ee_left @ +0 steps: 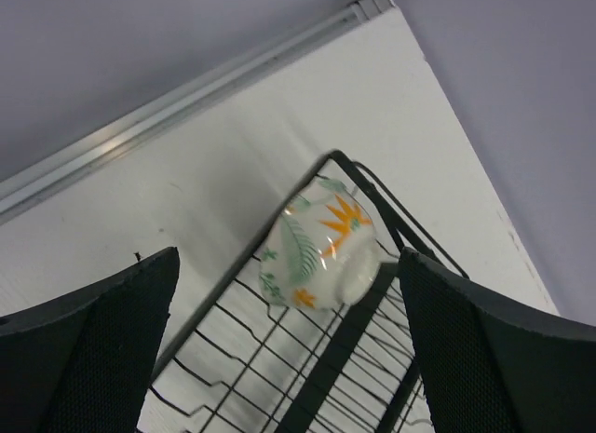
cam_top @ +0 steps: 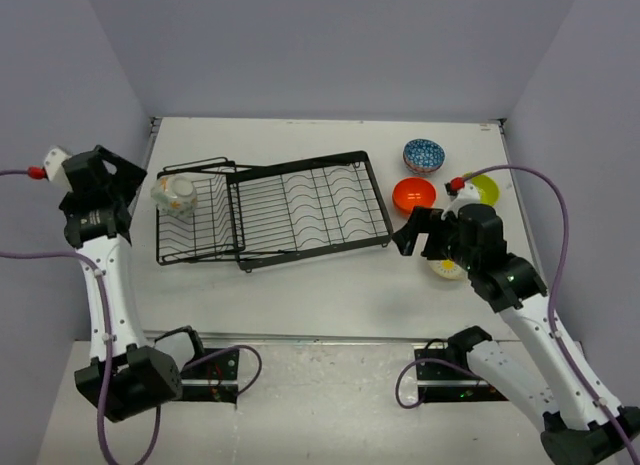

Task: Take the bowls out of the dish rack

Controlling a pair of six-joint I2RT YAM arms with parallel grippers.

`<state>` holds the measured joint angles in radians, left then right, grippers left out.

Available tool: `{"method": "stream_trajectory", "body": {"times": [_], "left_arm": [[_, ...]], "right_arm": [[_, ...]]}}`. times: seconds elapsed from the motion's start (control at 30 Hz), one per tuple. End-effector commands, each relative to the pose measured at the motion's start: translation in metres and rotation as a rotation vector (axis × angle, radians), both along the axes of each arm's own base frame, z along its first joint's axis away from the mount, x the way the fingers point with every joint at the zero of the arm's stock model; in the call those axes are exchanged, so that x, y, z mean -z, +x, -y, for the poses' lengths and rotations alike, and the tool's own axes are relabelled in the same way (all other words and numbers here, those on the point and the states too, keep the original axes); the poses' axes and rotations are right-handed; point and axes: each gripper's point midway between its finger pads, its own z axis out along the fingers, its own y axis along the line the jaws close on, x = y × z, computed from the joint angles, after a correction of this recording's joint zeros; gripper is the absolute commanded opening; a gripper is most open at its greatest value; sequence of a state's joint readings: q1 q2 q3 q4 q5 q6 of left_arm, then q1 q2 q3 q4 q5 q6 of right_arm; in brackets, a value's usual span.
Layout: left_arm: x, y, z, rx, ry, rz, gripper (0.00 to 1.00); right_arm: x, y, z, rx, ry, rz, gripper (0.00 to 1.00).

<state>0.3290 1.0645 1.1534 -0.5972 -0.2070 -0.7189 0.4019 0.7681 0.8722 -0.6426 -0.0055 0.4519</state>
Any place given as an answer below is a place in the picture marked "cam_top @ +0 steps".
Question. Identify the black wire dish rack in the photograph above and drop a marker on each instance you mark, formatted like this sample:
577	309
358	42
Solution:
261	216

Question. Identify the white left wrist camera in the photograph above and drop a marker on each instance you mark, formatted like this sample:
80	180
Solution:
53	166

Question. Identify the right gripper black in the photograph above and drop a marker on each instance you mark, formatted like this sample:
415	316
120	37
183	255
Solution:
423	220

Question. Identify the orange bowl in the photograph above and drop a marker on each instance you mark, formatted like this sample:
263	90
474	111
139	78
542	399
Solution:
411	192

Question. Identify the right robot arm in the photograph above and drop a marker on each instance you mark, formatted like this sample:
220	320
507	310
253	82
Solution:
578	419

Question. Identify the blue patterned bowl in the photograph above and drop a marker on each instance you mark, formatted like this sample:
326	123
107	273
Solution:
423	156

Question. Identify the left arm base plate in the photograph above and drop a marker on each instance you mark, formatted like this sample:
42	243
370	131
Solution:
212	382

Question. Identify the green bowl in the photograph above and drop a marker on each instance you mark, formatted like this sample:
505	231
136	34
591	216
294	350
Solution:
486	188

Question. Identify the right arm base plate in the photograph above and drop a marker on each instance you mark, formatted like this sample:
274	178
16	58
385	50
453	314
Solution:
438	383

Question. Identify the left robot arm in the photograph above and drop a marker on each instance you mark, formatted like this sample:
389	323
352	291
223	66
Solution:
127	374

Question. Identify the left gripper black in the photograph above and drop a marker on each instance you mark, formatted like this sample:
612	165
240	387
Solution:
128	175

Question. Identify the white bowl yellow dots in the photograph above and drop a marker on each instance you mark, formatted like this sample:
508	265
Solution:
447	269

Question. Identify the white bowl leaf pattern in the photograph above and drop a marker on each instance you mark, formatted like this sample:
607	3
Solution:
175	195

